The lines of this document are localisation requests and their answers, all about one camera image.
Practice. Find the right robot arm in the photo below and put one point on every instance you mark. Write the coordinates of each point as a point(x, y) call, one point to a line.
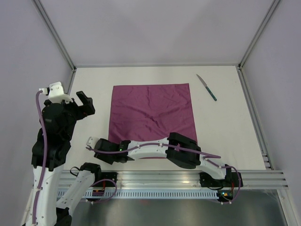
point(178, 149)

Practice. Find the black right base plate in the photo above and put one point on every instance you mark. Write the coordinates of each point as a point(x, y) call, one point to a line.
point(231, 180)

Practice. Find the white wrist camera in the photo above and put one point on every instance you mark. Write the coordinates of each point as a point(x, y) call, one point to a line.
point(91, 142)
point(56, 93)

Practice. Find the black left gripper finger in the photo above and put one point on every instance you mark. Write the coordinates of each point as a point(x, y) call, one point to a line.
point(82, 97)
point(88, 107)

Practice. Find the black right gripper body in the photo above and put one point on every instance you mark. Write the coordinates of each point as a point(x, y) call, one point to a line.
point(109, 159)

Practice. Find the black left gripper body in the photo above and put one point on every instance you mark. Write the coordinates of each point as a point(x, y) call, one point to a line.
point(75, 112)

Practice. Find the white slotted cable duct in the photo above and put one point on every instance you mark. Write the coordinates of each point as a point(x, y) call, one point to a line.
point(151, 194)

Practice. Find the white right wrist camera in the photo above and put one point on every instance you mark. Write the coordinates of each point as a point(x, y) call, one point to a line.
point(91, 142)

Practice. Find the aluminium right frame post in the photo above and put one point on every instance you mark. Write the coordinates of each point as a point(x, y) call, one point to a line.
point(263, 25)

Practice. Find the knife with teal handle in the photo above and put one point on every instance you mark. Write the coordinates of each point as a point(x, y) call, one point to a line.
point(207, 88)

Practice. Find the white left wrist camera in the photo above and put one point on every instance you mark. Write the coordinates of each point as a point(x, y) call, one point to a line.
point(56, 93)

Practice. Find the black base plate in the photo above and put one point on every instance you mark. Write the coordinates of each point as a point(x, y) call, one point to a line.
point(105, 180)
point(231, 180)

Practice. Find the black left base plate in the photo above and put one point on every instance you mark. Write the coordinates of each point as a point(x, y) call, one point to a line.
point(105, 180)

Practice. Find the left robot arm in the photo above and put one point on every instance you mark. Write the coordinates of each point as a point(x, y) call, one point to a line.
point(49, 154)

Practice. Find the aluminium left frame post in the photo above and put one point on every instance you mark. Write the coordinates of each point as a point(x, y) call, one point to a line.
point(50, 26)

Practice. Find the aluminium frame post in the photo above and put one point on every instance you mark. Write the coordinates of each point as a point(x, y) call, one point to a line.
point(263, 25)
point(50, 26)

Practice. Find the aluminium front rail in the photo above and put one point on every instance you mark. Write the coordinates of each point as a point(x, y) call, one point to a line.
point(252, 179)

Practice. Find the purple cloth napkin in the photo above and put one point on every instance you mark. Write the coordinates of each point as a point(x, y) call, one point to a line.
point(150, 112)

